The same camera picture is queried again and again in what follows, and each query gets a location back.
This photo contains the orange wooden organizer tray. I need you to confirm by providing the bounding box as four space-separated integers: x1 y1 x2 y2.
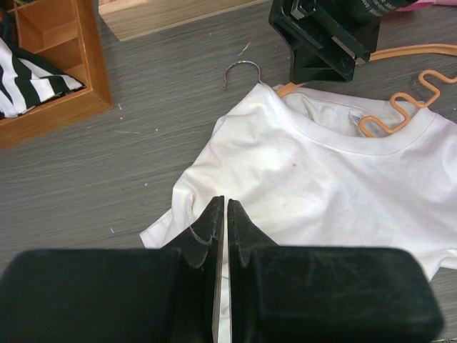
1 1 113 149

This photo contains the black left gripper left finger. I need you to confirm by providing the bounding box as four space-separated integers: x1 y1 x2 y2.
1 197 224 342

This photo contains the orange hanger with metal hook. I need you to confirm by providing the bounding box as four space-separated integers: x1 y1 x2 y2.
223 43 457 139

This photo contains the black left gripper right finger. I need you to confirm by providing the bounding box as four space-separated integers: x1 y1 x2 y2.
227 200 444 342

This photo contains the black white striped shirt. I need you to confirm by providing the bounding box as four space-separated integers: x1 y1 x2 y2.
1 40 85 118

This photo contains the wooden clothes rack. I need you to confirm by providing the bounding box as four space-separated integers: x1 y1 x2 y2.
98 0 258 41

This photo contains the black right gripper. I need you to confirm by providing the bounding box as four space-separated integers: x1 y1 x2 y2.
268 1 414 84

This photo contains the white t shirt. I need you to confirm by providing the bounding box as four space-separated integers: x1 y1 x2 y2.
139 84 457 343

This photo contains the pink t shirt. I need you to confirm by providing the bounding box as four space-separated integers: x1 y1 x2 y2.
397 0 457 11

